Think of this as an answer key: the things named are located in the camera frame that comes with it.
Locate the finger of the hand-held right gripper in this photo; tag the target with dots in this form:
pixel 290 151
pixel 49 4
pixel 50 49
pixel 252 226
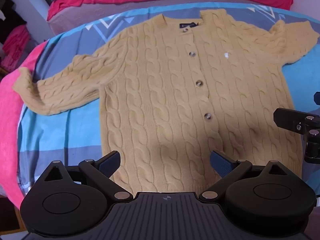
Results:
pixel 287 118

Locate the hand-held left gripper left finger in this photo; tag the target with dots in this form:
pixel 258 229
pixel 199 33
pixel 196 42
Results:
pixel 109 165

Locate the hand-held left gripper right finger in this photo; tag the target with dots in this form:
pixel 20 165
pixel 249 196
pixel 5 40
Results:
pixel 222 165

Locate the pink folded clothes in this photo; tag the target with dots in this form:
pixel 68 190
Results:
pixel 15 46

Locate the blue patterned bedsheet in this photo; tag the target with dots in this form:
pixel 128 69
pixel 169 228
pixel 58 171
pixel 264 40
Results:
pixel 75 135

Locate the pink blanket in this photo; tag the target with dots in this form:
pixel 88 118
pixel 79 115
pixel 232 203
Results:
pixel 10 120

